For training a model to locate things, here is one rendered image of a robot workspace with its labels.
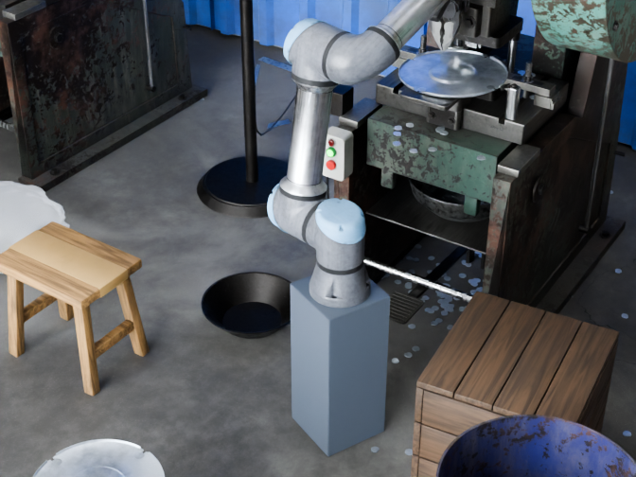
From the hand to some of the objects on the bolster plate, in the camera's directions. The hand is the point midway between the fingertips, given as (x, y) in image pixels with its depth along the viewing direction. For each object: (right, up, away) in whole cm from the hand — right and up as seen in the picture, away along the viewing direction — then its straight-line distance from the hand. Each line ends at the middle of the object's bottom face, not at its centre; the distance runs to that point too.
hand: (442, 46), depth 304 cm
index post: (+19, -17, +8) cm, 27 cm away
